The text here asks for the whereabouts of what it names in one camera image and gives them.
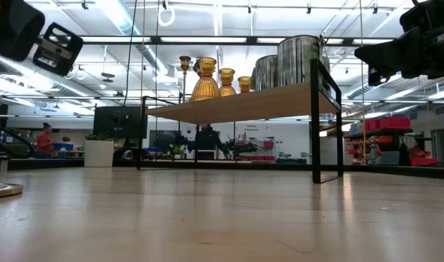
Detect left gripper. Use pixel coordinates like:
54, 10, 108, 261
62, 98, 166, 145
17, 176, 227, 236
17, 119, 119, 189
32, 22, 84, 77

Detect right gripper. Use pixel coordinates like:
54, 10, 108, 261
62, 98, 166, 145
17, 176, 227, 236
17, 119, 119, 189
354, 0, 444, 87

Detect silver scented candle tin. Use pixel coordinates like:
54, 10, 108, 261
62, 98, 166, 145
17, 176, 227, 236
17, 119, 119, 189
277, 34, 323, 88
319, 34, 333, 98
251, 54, 280, 92

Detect tall gold candlestick holder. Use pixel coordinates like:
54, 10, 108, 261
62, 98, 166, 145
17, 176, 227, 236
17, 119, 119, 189
178, 55, 192, 105

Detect short gold candle holder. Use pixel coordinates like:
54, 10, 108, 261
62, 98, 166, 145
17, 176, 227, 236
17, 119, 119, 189
237, 76, 253, 94

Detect amber glass candle holder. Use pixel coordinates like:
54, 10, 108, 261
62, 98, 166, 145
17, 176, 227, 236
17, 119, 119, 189
189, 57, 222, 103
218, 68, 237, 98

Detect red plastic storage bin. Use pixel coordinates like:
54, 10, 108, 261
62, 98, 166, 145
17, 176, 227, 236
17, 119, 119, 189
365, 116, 412, 131
410, 156, 440, 167

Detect black storage rack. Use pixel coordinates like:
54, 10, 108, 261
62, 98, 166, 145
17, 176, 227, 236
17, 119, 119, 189
344, 127, 416, 167

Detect black monitor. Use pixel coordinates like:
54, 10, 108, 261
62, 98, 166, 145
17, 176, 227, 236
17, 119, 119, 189
92, 105, 148, 140

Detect person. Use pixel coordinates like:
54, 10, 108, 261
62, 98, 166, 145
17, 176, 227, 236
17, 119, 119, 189
35, 122, 55, 159
194, 123, 226, 161

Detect white pot with green plant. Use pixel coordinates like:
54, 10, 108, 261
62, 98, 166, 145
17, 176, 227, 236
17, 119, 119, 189
83, 131, 116, 168

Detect wooden shelf riser black legs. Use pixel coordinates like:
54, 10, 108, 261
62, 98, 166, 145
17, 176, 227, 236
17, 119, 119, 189
136, 57, 344, 185

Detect yellow hanging cord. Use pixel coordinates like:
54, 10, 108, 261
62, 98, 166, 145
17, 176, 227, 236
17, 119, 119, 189
359, 0, 367, 165

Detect black hanging cable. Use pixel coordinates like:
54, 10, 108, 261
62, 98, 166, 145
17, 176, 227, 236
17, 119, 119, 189
119, 0, 139, 121

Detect silver ventilation duct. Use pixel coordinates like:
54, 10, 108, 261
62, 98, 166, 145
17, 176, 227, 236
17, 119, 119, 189
96, 0, 179, 84

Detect white cable ring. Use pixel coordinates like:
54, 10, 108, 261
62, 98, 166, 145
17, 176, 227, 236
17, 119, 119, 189
157, 6, 176, 28

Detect black aluminium rig frame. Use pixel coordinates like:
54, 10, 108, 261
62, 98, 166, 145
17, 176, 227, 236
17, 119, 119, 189
0, 34, 444, 181

